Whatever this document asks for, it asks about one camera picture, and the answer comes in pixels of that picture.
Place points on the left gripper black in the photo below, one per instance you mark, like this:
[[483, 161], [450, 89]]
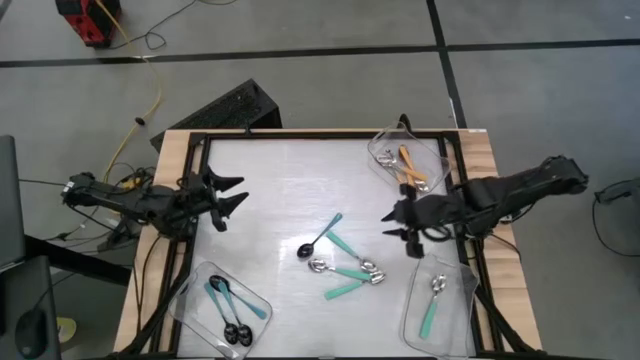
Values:
[[202, 197]]

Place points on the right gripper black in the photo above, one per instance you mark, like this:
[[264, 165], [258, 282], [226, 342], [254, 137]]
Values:
[[435, 212]]

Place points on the clear plastic container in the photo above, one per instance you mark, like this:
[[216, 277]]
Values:
[[457, 320], [195, 310], [430, 150]]

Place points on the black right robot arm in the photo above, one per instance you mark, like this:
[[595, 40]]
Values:
[[520, 190]]

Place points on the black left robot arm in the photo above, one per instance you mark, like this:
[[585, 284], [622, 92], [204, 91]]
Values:
[[135, 202]]

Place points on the black floor beam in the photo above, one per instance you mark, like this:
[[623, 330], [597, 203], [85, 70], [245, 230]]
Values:
[[75, 260]]

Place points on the yellow round floor object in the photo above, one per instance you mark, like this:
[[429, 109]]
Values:
[[67, 330]]

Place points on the red and black case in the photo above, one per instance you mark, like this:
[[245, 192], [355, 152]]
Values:
[[87, 25]]

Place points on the dark side table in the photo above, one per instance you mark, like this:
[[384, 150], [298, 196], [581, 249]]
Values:
[[20, 290]]

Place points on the black computer mouse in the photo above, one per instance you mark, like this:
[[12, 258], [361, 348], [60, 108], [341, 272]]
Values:
[[31, 332]]

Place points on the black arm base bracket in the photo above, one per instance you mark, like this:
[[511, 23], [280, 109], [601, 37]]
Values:
[[120, 234]]

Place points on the black metal table frame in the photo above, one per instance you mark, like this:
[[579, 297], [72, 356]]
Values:
[[325, 135]]

